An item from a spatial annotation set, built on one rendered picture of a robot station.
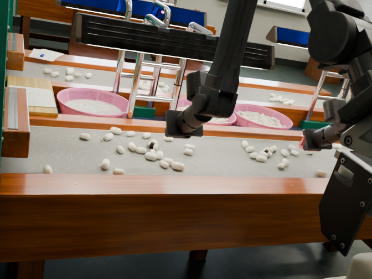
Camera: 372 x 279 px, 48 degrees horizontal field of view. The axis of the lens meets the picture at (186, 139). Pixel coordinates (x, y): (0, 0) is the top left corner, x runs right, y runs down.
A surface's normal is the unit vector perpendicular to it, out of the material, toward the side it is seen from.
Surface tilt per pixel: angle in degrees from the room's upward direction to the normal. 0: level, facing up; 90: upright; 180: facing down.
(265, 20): 90
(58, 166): 0
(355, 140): 90
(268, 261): 0
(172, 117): 49
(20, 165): 0
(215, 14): 90
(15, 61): 90
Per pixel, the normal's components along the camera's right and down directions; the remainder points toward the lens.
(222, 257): 0.22, -0.90
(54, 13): 0.33, 0.44
